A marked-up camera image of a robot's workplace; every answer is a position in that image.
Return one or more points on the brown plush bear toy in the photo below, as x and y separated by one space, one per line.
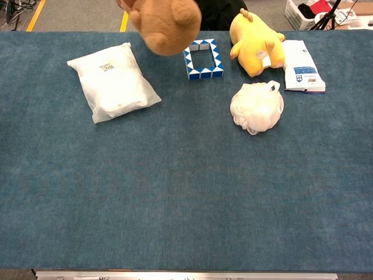
167 24

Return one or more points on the blue felt table cloth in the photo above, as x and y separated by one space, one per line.
186 189

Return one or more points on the white mesh bath sponge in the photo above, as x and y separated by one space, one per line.
258 109

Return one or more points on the blue white magic snake puzzle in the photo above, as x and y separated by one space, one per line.
215 62

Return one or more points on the white plastic bag package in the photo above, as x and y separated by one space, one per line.
112 83

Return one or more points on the yellow plush duck toy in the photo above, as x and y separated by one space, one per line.
256 43

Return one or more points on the black clothed person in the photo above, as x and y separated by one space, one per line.
221 13

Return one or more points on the white blue tissue pack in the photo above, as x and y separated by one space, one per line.
301 67

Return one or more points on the white plastic laundry basket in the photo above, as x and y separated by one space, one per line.
300 17

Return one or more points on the black tripod stand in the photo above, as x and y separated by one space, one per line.
327 17

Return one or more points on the cardboard box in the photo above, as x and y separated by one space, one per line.
357 13

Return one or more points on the silver aluminium frame rail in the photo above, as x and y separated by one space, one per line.
186 276

